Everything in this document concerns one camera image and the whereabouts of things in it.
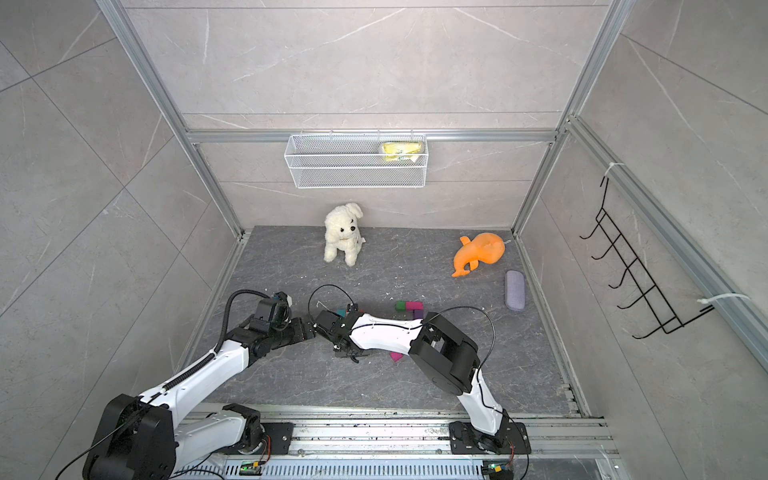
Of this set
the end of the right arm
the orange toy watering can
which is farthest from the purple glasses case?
the end of the right arm

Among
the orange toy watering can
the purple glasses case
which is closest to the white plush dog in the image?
the orange toy watering can

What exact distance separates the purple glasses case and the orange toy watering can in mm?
81

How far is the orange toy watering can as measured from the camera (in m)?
1.09

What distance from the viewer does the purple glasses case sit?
98cm
